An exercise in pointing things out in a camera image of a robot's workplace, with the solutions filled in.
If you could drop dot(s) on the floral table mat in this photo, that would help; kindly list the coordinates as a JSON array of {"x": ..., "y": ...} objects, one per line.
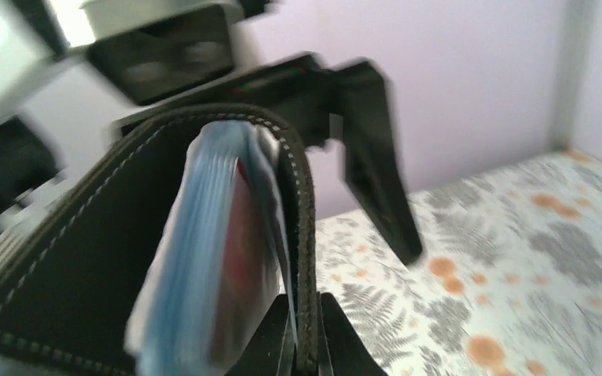
[{"x": 509, "y": 283}]

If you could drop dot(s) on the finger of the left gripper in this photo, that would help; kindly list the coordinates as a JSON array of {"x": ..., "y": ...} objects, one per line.
[{"x": 370, "y": 158}]

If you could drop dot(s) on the red credit card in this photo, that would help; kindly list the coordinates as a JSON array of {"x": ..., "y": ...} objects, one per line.
[{"x": 242, "y": 301}]

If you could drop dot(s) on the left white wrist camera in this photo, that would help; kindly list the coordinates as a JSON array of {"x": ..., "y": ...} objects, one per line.
[{"x": 152, "y": 50}]

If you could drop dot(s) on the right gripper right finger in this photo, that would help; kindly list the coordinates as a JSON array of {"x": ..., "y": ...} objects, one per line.
[{"x": 341, "y": 351}]

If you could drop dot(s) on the black leather card holder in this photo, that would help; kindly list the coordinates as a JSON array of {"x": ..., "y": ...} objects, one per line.
[{"x": 66, "y": 296}]

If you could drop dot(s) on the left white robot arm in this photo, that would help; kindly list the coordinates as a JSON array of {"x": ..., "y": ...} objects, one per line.
[{"x": 37, "y": 38}]

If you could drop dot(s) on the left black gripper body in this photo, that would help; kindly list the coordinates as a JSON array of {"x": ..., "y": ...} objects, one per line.
[{"x": 305, "y": 94}]

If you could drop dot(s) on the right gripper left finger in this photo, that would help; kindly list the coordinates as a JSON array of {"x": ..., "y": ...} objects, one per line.
[{"x": 272, "y": 350}]

